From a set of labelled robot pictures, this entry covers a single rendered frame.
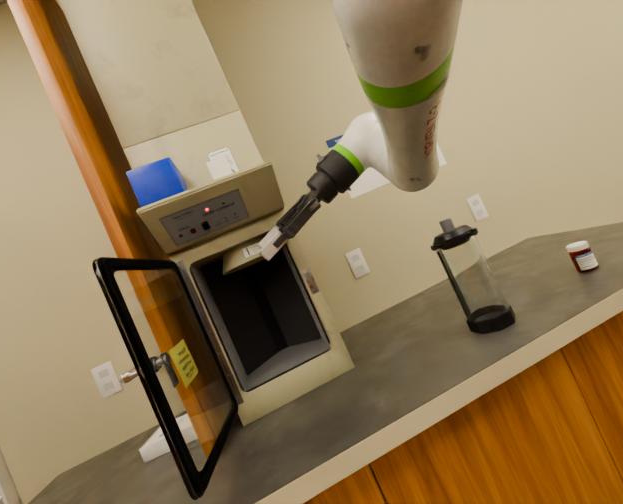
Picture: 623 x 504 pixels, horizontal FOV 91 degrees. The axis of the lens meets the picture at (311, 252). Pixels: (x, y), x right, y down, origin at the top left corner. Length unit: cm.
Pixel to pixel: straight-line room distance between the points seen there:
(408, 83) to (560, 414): 69
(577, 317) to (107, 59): 125
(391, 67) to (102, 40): 88
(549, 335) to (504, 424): 19
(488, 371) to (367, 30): 58
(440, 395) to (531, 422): 22
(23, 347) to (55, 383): 17
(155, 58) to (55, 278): 85
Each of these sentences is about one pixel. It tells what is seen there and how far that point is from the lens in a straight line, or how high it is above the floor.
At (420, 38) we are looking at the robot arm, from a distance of 36.
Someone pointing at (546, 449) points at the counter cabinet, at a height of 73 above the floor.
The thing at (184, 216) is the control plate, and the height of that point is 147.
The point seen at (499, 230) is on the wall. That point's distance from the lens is 167.
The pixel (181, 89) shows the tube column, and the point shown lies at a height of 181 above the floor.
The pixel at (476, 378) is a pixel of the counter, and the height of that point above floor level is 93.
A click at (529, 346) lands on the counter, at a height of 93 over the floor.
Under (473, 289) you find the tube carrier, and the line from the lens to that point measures 78.
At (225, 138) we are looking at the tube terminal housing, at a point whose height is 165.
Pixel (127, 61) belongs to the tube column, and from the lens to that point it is 107.
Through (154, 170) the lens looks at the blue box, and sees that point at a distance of 80.
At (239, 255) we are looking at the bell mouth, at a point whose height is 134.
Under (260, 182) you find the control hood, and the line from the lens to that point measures 78.
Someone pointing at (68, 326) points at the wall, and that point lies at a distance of 144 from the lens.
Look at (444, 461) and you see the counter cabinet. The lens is 73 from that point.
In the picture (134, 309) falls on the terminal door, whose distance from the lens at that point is 59.
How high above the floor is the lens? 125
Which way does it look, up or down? 1 degrees up
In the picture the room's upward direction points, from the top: 24 degrees counter-clockwise
